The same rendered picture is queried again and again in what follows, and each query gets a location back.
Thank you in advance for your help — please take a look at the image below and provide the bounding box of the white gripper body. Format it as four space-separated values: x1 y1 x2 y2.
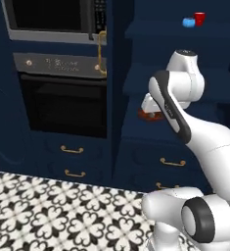
140 92 163 115

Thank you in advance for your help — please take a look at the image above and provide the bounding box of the navy open cabinet with shelves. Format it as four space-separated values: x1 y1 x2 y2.
121 0 230 142

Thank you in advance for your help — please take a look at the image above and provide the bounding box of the orange bowl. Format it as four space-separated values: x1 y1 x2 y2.
137 109 166 123

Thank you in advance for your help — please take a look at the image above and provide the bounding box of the navy tall cabinet panel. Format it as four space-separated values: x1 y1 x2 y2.
0 0 39 173

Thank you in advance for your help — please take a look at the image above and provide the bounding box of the brass drawer handle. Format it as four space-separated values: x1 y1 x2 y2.
155 181 181 191
60 144 85 155
64 169 87 178
159 157 187 168

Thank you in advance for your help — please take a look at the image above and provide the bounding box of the black and silver microwave oven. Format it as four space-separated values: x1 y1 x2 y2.
1 0 109 45

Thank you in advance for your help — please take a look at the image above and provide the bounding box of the navy drawer front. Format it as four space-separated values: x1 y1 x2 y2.
41 134 111 162
117 138 204 175
115 170 206 194
45 159 112 184

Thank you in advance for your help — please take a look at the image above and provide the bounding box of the red cup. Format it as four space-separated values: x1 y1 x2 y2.
193 12 207 27

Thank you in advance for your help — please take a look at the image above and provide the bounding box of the blue bowl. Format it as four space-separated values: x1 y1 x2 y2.
182 18 197 28

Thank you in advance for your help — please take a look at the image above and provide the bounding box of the brass cabinet door handle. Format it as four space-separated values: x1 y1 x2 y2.
97 29 108 78

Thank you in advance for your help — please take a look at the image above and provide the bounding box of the navy cabinet door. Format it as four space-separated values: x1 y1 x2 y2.
106 0 136 145

